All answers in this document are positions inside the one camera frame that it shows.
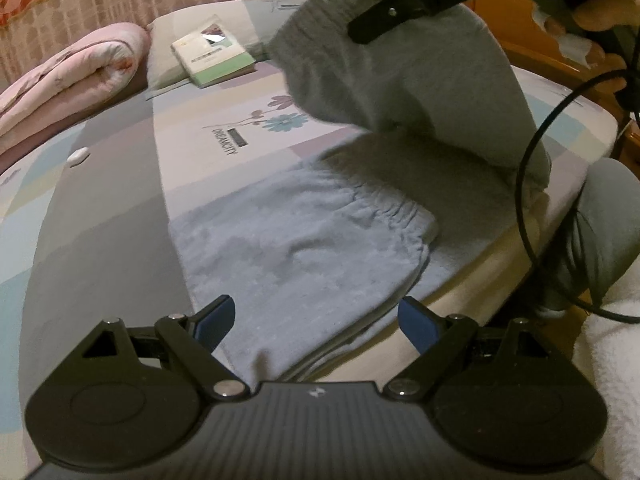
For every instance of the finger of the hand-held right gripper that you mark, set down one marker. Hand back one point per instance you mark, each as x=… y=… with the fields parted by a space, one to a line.
x=385 y=16

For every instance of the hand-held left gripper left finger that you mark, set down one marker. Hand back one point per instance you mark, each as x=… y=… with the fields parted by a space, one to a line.
x=215 y=320

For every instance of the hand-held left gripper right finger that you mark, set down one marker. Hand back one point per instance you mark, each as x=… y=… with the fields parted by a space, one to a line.
x=420 y=325

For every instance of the person's right hand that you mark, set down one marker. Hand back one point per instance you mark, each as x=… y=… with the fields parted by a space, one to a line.
x=615 y=10

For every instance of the wooden headboard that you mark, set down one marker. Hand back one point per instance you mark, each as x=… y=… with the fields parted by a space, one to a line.
x=540 y=55

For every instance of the patchwork pillow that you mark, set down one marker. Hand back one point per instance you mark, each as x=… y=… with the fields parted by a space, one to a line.
x=260 y=25

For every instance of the green and white book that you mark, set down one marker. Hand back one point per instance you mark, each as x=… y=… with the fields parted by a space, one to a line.
x=212 y=57

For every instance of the person's white fleece jacket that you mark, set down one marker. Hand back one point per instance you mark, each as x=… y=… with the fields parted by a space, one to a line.
x=615 y=385

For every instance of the person's grey trouser leg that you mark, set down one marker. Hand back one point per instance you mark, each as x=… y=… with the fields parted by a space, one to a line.
x=600 y=220

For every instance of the small white object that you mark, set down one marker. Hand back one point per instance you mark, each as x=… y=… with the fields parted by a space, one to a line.
x=79 y=156

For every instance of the folded pink quilt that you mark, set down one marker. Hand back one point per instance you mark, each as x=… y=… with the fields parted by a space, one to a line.
x=65 y=85

